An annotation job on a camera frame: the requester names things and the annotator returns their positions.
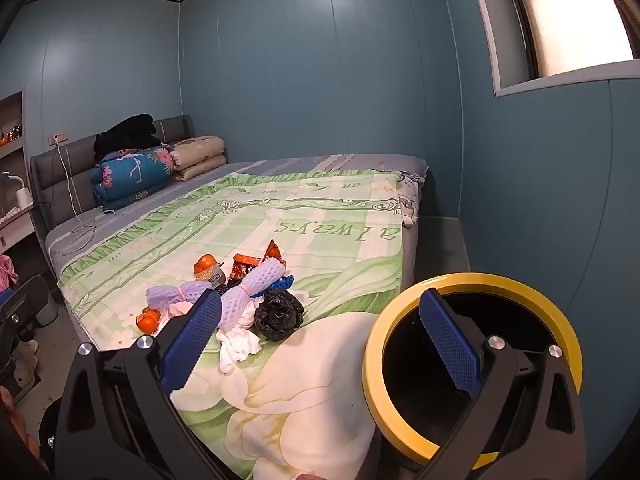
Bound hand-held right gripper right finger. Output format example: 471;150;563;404
419;287;586;480

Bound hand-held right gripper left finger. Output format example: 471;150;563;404
52;287;241;480

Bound white tissue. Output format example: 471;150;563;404
217;305;263;376

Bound black trash bin yellow rim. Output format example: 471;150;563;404
362;272;583;471

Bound orange snack wrapper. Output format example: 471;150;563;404
229;254;262;283

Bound white plastic bag pink band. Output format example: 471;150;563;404
220;257;291;331

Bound black plastic bag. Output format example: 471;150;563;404
254;290;306;342

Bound green floral blanket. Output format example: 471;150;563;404
57;170;416;480

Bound cartoon printed cloth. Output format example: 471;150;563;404
397;172;421;231

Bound folded blue floral quilt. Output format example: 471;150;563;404
90;146;175;211

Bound white shoes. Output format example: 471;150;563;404
12;340;40;386

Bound dark chair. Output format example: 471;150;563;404
0;275;51;386

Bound folded beige quilt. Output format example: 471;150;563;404
167;135;227;182

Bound pink cloth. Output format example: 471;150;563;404
0;255;20;291

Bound grey bed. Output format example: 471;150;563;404
45;154;431;353

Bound pile of black clothes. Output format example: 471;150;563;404
93;113;163;163

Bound grey padded headboard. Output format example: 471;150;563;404
30;115;193;241

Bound window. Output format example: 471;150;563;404
465;0;640;98

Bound white charging cable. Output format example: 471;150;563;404
56;135;118;222

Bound white wall shelf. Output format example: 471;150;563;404
0;91;38;256

